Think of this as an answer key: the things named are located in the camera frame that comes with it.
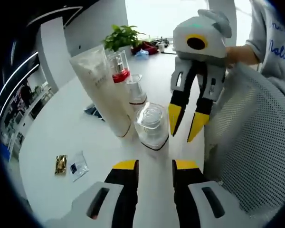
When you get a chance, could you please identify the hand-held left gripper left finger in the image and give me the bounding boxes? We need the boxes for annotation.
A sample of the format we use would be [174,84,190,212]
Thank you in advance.
[68,159,140,228]

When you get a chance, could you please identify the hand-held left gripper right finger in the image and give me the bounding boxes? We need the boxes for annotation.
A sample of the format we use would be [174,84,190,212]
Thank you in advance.
[172,160,243,228]

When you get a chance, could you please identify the clear cap skincare bottle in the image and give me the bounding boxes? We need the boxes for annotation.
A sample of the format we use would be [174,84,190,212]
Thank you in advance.
[125,74,148,112]
[133,102,170,158]

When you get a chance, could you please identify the clear skincare sample sachet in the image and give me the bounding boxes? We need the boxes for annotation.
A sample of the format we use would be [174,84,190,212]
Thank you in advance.
[68,151,89,182]

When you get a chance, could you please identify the red collar skincare bottle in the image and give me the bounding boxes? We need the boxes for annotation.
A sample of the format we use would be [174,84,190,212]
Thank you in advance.
[106,50,132,95]

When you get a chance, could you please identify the gold foil skincare sachet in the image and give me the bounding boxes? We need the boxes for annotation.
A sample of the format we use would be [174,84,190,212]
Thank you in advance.
[54,154,68,176]

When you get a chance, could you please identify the green white skincare packet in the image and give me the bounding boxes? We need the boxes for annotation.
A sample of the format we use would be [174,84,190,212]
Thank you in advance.
[84,104,105,119]

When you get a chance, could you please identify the white skincare tube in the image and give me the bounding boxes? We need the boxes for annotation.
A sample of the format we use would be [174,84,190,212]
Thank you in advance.
[69,45,133,138]

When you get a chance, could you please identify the person's right hand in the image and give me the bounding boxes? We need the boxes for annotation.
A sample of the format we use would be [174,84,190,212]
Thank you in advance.
[225,44,262,70]

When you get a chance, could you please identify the white mesh office chair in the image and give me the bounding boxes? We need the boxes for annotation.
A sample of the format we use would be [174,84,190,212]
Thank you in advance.
[204,63,285,214]

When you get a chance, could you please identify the blue plastic bag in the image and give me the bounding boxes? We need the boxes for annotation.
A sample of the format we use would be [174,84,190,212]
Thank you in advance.
[134,48,150,59]

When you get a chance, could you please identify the grey printed sweatshirt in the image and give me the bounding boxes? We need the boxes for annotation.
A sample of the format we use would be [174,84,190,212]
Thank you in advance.
[249,0,285,95]

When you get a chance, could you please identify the potted green plant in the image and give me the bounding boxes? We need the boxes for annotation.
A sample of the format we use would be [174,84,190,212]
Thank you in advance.
[102,24,145,52]

